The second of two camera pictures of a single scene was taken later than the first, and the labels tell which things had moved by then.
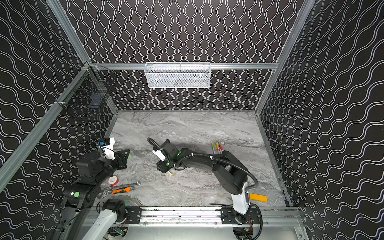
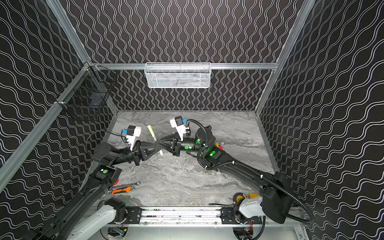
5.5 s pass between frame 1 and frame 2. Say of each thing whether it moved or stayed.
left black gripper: moved
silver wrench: stayed
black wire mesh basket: stayed
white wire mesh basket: stayed
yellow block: stayed
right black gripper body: moved
